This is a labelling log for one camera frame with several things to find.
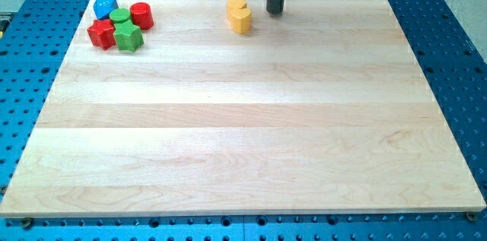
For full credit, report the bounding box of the yellow heart block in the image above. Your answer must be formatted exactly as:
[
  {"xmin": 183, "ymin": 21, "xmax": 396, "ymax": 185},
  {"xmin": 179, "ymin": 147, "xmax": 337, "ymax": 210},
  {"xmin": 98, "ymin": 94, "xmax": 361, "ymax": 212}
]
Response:
[{"xmin": 230, "ymin": 8, "xmax": 252, "ymax": 34}]

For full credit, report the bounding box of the light wooden board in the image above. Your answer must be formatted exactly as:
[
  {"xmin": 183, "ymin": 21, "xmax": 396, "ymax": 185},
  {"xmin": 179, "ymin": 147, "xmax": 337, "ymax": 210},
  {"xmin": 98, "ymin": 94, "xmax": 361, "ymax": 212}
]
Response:
[{"xmin": 1, "ymin": 0, "xmax": 486, "ymax": 218}]

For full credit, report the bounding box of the yellow crescent block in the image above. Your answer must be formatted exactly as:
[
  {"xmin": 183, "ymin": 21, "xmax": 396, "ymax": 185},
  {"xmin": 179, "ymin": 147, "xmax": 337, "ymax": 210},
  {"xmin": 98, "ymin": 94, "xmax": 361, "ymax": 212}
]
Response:
[{"xmin": 226, "ymin": 0, "xmax": 247, "ymax": 21}]

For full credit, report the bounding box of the green star block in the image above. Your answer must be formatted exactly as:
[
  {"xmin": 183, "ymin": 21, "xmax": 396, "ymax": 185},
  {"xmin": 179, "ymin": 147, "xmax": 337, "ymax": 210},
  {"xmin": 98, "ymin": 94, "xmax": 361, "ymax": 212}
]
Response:
[{"xmin": 113, "ymin": 21, "xmax": 144, "ymax": 52}]

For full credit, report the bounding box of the red cylinder block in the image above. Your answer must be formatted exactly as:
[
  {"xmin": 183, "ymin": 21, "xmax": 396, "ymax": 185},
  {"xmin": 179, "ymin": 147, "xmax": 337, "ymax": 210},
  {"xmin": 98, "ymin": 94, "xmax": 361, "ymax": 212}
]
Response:
[{"xmin": 129, "ymin": 2, "xmax": 154, "ymax": 30}]

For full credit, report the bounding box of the green cylinder block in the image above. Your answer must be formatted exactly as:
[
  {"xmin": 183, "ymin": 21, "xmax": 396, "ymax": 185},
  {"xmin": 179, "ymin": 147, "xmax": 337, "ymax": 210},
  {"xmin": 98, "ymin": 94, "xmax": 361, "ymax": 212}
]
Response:
[{"xmin": 109, "ymin": 8, "xmax": 132, "ymax": 24}]

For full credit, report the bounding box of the red star block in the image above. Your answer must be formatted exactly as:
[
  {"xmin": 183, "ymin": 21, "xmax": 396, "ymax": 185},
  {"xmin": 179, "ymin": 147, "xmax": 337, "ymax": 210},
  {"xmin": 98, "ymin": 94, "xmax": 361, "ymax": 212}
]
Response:
[{"xmin": 87, "ymin": 19, "xmax": 116, "ymax": 50}]

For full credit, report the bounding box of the blue faceted block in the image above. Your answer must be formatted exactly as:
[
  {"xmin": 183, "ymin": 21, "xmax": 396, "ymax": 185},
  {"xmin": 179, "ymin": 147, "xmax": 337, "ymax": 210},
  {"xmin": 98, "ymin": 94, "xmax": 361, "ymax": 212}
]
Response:
[{"xmin": 93, "ymin": 0, "xmax": 118, "ymax": 20}]

